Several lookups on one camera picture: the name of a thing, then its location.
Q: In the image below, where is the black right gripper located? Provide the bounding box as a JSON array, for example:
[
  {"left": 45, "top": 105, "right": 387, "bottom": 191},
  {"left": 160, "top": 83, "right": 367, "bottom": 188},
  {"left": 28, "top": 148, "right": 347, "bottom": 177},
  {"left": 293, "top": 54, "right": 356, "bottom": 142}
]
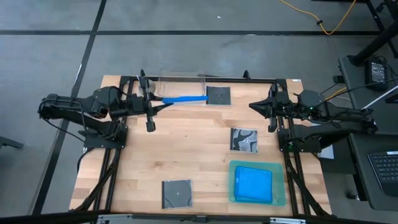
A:
[{"left": 248, "top": 81, "right": 298, "bottom": 133}]

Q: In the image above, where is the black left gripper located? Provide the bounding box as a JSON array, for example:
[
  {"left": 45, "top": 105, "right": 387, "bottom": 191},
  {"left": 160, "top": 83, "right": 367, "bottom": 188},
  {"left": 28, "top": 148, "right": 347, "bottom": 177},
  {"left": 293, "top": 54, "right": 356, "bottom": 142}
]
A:
[{"left": 127, "top": 76, "right": 174, "bottom": 133}]

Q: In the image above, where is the shiny CD jewel case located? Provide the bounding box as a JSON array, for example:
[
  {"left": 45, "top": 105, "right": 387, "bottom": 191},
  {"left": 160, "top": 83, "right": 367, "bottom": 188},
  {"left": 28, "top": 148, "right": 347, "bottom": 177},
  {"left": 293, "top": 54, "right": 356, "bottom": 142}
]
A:
[{"left": 229, "top": 127, "right": 259, "bottom": 154}]

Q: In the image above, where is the black CD jewel case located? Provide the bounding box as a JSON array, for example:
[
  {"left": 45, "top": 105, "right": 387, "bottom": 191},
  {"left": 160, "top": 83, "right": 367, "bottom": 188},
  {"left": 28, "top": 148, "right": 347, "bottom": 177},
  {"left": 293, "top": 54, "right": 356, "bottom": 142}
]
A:
[
  {"left": 206, "top": 85, "right": 232, "bottom": 106},
  {"left": 161, "top": 179, "right": 193, "bottom": 210}
]

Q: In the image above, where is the clear plastic bin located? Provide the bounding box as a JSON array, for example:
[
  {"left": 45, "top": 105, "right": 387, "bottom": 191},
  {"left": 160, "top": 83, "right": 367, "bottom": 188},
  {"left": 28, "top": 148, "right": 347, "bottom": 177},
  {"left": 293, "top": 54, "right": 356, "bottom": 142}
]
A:
[{"left": 157, "top": 70, "right": 206, "bottom": 98}]

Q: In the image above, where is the teal plastic tray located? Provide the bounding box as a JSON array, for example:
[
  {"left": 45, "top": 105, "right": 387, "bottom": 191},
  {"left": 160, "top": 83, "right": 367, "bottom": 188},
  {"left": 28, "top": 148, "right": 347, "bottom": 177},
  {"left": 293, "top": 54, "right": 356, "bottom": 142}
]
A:
[{"left": 228, "top": 160, "right": 287, "bottom": 207}]

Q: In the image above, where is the white paper sheet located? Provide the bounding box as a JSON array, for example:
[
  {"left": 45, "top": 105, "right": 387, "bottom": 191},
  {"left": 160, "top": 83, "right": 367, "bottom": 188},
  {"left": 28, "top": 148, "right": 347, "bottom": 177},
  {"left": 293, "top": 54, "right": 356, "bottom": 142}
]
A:
[{"left": 320, "top": 144, "right": 335, "bottom": 160}]

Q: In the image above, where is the black power adapter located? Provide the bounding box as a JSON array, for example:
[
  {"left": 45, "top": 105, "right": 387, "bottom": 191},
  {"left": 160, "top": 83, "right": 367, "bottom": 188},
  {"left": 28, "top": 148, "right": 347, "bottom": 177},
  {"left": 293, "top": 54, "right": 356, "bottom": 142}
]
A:
[{"left": 364, "top": 57, "right": 389, "bottom": 91}]

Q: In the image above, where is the black stand leg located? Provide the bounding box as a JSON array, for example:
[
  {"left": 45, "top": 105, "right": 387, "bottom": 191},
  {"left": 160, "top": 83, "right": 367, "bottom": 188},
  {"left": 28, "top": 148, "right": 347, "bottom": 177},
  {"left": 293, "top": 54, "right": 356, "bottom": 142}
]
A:
[{"left": 347, "top": 0, "right": 398, "bottom": 67}]

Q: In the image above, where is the grey side desk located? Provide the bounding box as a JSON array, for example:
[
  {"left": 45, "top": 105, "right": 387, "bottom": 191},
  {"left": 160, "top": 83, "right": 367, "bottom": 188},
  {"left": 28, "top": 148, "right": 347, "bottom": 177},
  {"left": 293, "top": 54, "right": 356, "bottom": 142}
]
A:
[{"left": 338, "top": 55, "right": 398, "bottom": 212}]

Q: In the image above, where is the black keyboard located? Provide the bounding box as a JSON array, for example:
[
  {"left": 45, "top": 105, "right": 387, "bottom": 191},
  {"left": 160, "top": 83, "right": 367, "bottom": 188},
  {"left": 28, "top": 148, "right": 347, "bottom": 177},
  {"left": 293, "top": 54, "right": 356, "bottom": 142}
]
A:
[{"left": 368, "top": 151, "right": 398, "bottom": 197}]

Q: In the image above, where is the black chair base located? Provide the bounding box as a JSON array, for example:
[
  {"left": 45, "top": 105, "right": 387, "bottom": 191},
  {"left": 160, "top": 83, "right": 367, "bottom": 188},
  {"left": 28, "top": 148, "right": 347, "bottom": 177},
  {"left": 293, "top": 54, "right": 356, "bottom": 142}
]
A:
[{"left": 0, "top": 135, "right": 25, "bottom": 151}]

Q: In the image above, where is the black aluminium table frame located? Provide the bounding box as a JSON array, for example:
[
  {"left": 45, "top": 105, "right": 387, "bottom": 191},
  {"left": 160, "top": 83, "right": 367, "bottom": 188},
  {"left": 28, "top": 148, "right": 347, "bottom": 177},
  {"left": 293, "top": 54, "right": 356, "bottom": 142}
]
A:
[{"left": 70, "top": 68, "right": 332, "bottom": 218}]

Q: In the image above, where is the yellow hanging cable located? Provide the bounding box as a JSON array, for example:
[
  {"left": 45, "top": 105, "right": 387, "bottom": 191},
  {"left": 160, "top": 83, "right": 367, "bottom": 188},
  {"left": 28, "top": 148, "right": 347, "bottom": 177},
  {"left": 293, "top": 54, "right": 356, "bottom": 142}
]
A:
[{"left": 325, "top": 86, "right": 348, "bottom": 101}]

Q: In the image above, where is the yellow floor extension cord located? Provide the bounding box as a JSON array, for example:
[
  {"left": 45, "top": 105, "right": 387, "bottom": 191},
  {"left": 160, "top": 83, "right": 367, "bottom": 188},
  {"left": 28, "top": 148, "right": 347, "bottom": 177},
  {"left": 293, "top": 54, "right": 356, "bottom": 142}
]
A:
[{"left": 279, "top": 0, "right": 358, "bottom": 35}]

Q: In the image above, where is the silver aluminium bracket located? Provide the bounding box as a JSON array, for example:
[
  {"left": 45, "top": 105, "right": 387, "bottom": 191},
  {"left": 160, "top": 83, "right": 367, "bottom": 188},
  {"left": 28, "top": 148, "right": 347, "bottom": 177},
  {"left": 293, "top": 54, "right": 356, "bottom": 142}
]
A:
[
  {"left": 269, "top": 217, "right": 307, "bottom": 224},
  {"left": 96, "top": 213, "right": 134, "bottom": 224}
]

